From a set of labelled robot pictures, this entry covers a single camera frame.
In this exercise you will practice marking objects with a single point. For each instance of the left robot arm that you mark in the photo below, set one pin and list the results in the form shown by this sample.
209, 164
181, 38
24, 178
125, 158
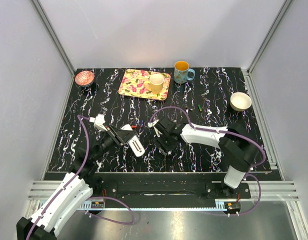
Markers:
78, 185

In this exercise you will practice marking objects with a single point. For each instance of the cream bowl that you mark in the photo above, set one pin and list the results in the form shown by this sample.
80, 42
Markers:
240, 101

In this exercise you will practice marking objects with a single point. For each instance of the blue patterned mug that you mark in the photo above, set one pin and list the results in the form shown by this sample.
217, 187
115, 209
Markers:
183, 72

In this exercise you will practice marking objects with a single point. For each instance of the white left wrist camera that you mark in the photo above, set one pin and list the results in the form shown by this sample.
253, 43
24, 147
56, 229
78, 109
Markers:
99, 123

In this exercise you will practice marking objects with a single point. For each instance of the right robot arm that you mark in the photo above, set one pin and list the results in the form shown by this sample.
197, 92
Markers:
233, 141

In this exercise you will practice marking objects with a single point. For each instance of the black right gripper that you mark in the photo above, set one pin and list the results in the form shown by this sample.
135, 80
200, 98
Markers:
158, 141

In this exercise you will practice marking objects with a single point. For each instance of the white remote control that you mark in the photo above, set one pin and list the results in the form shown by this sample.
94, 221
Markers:
134, 142

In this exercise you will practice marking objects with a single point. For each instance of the yellow mug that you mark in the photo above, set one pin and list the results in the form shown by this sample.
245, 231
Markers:
154, 83

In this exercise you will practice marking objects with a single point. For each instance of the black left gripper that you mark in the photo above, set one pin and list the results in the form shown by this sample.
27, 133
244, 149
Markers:
120, 136

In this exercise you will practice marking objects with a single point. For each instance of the floral serving tray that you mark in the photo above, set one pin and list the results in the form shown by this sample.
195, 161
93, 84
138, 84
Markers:
136, 83

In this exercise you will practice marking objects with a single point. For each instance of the pink patterned bowl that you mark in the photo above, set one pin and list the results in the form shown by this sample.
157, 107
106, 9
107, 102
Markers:
84, 78

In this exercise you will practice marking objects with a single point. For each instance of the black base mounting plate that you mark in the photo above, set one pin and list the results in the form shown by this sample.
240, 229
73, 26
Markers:
167, 190

